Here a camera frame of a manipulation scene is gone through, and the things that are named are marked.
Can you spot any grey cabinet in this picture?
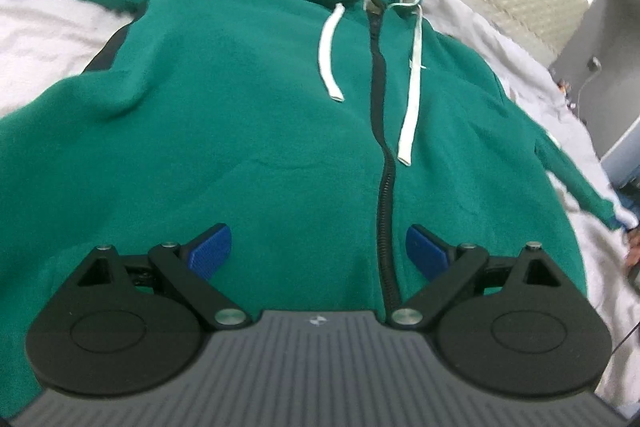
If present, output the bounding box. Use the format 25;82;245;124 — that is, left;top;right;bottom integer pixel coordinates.
547;0;640;188

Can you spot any green zip hoodie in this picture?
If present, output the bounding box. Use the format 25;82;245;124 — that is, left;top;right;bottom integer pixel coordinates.
0;0;639;408

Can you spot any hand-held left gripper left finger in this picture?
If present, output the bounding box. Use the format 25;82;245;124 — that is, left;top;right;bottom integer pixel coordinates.
75;223;249;328

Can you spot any cluster of small bottles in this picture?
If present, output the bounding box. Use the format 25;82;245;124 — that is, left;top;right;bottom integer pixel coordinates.
557;77;579;110

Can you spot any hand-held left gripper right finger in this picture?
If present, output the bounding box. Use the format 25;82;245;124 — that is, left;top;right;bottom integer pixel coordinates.
391;223;566;328

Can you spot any grey blanket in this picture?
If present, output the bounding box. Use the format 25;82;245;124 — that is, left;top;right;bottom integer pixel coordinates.
0;0;640;408

